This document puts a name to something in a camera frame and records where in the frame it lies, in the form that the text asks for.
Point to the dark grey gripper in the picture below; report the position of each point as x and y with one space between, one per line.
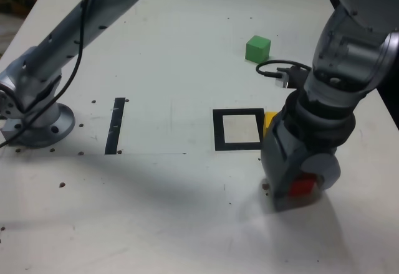
296 140

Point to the red cube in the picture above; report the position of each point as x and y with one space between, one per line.
300 188

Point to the yellow cube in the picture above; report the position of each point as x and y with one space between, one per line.
268 123

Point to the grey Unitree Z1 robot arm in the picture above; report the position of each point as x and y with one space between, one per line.
46 56

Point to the black tape square outline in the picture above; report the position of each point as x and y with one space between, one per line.
218 130

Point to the green cube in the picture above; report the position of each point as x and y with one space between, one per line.
257 50

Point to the black tape strip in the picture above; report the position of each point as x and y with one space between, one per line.
114 124

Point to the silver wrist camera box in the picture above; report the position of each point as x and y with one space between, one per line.
282 81

